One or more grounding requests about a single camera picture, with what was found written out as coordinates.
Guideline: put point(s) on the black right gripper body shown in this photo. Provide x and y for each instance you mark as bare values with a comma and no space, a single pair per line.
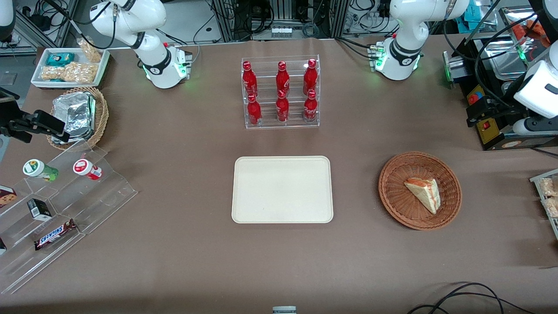
9,114

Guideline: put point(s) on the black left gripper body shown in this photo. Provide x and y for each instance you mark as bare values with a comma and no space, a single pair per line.
499,107

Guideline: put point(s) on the triangular sandwich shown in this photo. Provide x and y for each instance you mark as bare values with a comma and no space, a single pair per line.
426,192

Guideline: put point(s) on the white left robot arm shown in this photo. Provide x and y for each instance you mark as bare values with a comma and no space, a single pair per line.
403,39

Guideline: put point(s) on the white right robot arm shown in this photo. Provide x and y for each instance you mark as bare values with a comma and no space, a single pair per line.
144,22

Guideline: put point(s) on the white rectangular snack tray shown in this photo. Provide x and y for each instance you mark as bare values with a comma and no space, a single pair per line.
39,80

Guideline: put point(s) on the light tan wicker basket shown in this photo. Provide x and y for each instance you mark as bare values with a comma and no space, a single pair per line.
103,115

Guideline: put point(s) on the shiny metal tray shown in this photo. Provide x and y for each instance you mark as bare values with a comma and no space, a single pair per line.
505,59

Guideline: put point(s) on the white tray with cereal bars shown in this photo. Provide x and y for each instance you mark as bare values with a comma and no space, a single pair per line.
538,176

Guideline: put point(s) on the brown round wicker basket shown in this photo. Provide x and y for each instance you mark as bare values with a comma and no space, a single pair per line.
399,205

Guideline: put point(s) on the cream rectangular serving tray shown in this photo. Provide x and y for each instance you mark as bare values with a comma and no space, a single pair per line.
282,189

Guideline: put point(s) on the aluminium foil container stack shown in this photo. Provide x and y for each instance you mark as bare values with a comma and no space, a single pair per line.
76,114

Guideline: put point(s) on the black equipment base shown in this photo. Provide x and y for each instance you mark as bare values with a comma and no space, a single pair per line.
527,141

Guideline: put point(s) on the green yogurt bottle white lid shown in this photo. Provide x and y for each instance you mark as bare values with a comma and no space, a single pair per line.
35,168

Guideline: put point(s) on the yellow emergency stop button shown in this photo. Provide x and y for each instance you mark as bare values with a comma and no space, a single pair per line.
474,96

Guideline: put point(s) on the red yogurt bottle white lid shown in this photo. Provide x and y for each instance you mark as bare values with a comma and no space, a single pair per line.
83,167

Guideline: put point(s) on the brown cookie box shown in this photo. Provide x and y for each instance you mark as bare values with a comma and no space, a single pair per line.
6,196

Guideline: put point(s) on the clear bag of nuts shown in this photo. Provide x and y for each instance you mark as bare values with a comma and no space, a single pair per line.
69,72
90,50

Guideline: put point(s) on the silver device with green light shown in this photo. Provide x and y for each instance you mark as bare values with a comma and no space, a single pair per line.
455,69

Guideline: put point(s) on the clear acrylic stepped display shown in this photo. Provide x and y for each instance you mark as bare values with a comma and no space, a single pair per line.
102,196

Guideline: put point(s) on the teal snack packet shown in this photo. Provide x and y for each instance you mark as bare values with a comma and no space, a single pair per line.
60,59

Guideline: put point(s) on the small black carton box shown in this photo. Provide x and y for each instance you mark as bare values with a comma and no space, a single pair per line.
39,209

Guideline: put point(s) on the orange snack packet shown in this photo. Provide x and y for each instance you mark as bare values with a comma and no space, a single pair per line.
525,31

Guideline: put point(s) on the clear wrapped cereal bar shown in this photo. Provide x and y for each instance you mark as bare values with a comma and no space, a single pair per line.
551,207
549,187

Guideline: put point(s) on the Snickers chocolate bar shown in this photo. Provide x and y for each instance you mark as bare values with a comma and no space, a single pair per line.
54,234

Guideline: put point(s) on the dark snack packet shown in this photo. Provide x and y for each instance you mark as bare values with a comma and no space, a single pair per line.
2,246

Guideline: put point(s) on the brown table covering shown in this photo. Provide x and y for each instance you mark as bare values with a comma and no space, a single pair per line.
187,131

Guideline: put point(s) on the red cola bottle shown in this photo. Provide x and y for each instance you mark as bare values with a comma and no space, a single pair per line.
254,112
282,79
310,77
310,109
249,80
282,109

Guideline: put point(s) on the clear acrylic bottle rack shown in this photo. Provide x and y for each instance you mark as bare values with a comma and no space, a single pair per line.
267,124

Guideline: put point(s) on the white power strip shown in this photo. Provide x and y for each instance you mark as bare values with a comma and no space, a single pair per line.
281,31

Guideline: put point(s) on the small grey device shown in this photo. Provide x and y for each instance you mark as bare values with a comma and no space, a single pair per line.
284,310

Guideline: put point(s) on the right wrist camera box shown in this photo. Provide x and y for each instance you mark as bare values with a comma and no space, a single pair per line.
49,122

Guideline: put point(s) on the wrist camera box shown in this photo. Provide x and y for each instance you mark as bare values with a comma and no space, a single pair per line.
478,117
49,122

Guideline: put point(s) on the yellow box with red switch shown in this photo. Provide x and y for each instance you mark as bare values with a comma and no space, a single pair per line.
488,131

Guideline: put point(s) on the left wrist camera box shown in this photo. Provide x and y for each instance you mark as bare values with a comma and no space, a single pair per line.
478,117

